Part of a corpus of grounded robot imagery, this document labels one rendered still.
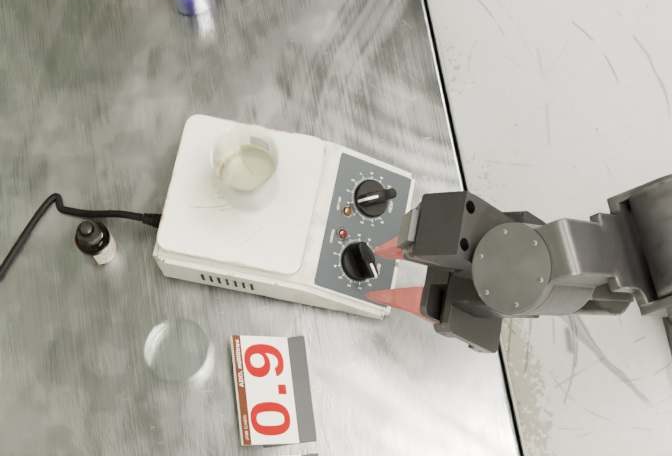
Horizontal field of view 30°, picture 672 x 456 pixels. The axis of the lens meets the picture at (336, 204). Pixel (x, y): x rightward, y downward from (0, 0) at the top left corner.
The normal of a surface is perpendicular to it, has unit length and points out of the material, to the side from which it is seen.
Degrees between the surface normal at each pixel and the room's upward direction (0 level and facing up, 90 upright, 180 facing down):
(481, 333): 51
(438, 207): 40
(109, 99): 0
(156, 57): 0
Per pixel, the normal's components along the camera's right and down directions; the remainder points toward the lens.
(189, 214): 0.01, -0.29
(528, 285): -0.64, -0.08
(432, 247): -0.62, -0.34
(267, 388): 0.65, -0.30
